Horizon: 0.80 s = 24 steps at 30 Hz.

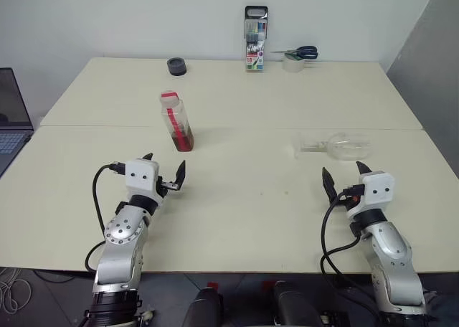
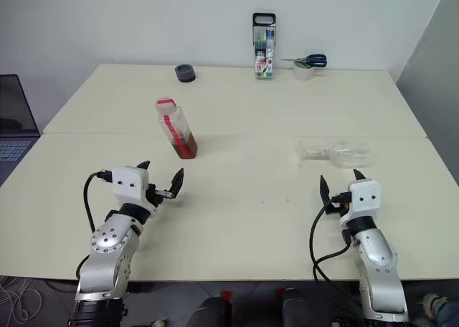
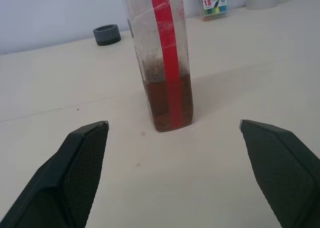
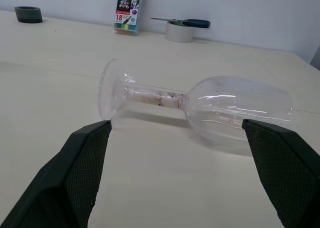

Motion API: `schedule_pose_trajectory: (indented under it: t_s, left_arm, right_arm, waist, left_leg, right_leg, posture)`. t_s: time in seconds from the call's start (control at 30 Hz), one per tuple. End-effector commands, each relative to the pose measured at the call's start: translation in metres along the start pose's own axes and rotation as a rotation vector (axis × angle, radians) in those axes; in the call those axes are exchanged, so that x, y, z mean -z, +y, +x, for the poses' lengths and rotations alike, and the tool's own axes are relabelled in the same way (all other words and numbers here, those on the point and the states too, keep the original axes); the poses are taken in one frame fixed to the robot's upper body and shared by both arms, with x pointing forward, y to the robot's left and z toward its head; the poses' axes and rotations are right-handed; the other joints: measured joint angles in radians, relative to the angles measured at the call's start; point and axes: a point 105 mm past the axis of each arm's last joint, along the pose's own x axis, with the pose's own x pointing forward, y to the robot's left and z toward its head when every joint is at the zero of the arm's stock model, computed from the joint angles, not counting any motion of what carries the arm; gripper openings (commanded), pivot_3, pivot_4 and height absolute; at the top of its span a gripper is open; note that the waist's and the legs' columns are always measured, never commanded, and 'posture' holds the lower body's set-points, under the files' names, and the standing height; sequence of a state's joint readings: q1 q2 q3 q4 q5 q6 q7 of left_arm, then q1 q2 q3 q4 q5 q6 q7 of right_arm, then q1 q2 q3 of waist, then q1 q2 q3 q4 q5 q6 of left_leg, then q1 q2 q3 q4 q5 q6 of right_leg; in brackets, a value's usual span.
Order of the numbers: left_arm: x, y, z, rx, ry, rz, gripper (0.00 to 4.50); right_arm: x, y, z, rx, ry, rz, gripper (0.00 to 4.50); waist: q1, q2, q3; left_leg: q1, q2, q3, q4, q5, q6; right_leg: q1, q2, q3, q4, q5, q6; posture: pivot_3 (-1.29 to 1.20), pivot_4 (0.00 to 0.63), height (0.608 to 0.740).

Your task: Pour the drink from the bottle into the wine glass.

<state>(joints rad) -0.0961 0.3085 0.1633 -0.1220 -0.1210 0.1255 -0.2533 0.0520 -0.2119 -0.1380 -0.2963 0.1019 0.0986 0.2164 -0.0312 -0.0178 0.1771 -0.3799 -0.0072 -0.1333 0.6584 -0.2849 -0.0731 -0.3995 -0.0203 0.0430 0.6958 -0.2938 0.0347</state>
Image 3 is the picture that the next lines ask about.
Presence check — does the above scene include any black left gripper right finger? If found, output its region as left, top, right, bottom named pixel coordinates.
left=239, top=119, right=320, bottom=228

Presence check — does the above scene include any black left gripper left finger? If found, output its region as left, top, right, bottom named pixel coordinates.
left=0, top=120, right=110, bottom=228

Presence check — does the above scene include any clear bottle with red stripe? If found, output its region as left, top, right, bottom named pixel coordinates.
left=119, top=0, right=194, bottom=133

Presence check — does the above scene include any grey tape roll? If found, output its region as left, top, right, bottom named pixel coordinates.
left=92, top=24, right=122, bottom=47

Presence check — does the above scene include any coloured marker pen box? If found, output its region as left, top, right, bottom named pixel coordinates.
left=199, top=0, right=228, bottom=22

